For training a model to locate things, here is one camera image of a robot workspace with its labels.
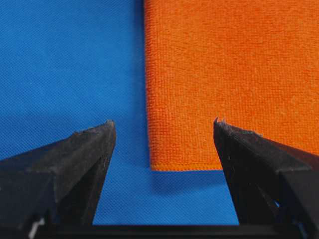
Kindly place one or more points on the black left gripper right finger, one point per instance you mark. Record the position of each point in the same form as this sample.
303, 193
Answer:
274, 187

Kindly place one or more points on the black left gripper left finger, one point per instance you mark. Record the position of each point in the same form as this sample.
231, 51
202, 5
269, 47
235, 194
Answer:
59, 183

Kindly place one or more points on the orange microfiber towel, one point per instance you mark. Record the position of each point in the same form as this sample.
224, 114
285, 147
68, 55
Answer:
252, 63

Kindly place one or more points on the blue table cloth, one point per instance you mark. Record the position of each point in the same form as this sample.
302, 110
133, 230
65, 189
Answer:
67, 65

